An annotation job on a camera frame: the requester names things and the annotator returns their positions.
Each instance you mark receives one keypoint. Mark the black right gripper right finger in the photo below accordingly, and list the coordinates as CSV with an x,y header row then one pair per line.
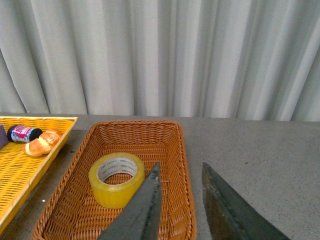
x,y
229,216

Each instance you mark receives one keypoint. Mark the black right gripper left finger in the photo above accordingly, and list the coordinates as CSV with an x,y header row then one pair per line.
x,y
140,219

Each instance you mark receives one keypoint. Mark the yellow packing tape roll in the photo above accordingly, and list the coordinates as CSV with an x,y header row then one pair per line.
x,y
116,196

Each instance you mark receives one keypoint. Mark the brown wicker basket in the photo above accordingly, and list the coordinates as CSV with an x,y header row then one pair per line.
x,y
72,213

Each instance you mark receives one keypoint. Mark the toy croissant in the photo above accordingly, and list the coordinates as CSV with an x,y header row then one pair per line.
x,y
43,144

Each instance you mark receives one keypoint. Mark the small dark labelled jar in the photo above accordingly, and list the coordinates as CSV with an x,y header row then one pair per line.
x,y
21,133

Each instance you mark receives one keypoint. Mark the purple foam cube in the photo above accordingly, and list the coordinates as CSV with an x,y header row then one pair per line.
x,y
3,137

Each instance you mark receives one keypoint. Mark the grey curtain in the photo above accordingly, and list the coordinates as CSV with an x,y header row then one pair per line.
x,y
240,59

